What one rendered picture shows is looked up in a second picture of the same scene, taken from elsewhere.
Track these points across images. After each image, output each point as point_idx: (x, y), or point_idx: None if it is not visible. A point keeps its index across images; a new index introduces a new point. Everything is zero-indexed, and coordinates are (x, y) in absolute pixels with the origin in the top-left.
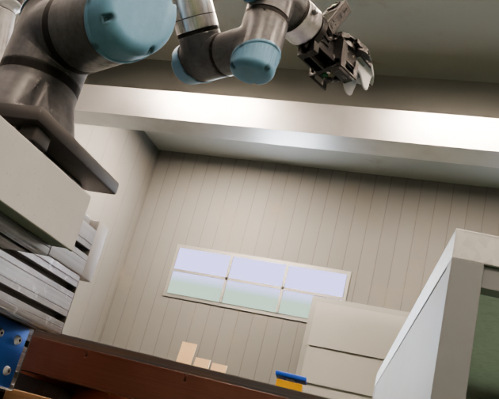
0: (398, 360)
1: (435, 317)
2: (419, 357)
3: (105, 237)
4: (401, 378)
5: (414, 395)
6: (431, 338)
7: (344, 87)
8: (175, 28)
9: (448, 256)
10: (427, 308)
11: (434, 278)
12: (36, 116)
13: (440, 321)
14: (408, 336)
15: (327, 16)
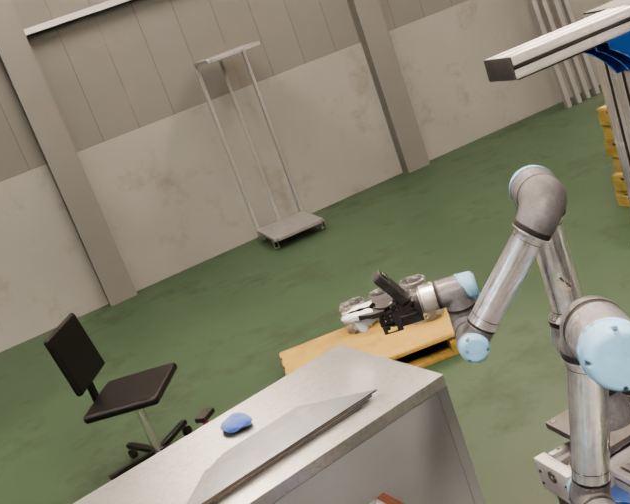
0: (296, 499)
1: (431, 415)
2: (406, 445)
3: (535, 462)
4: (341, 488)
5: (416, 457)
6: (432, 424)
7: (367, 328)
8: (496, 328)
9: (437, 387)
10: (398, 423)
11: (406, 406)
12: None
13: (451, 409)
14: (334, 466)
15: (396, 285)
